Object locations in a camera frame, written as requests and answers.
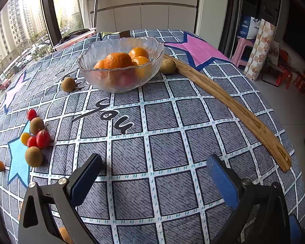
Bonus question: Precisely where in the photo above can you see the red plastic stool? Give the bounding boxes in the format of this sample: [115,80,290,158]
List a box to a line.
[276,49,294,87]

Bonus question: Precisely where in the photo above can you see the red cherry tomato with stem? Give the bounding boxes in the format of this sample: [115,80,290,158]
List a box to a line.
[36,130,51,148]

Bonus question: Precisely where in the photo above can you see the red apple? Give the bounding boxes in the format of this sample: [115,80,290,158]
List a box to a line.
[115,70,138,87]

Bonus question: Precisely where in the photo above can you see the brown longan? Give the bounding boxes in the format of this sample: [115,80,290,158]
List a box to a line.
[58,227,73,244]
[61,77,76,92]
[25,146,44,167]
[30,117,45,135]

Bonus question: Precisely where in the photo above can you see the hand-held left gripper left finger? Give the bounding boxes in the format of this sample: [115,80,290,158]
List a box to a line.
[17,153,103,244]

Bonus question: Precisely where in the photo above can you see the floral patterned folded board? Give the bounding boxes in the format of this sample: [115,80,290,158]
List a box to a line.
[244,19,277,82]

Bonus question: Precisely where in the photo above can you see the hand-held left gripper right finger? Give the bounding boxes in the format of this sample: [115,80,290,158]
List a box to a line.
[206,154,291,244]

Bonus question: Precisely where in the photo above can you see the pink plastic stool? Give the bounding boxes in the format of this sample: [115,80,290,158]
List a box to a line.
[231,38,256,69]

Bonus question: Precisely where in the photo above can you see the apartment buildings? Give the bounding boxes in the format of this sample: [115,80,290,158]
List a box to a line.
[0,0,49,102]

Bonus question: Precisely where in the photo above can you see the metal pole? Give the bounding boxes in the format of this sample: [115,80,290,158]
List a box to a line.
[94,0,100,28]

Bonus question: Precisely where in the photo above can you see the clear glass bowl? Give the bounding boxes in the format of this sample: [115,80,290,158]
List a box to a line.
[78,37,165,93]

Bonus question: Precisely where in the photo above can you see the dark cloth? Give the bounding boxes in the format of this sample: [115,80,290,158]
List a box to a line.
[59,29,90,44]

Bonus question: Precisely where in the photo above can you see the white cabinet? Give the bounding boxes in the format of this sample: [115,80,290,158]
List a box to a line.
[86,0,201,35]

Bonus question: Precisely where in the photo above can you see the long wooden slat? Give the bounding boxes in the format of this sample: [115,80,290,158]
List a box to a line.
[163,54,292,173]

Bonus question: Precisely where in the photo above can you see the white plastic basin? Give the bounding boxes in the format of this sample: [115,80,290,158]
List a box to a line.
[52,28,97,52]

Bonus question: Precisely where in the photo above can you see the white and blue shopping bag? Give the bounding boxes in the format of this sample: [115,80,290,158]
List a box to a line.
[237,15,261,40]

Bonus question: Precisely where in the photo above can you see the brown kiwi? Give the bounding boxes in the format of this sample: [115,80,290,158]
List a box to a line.
[159,57,177,74]

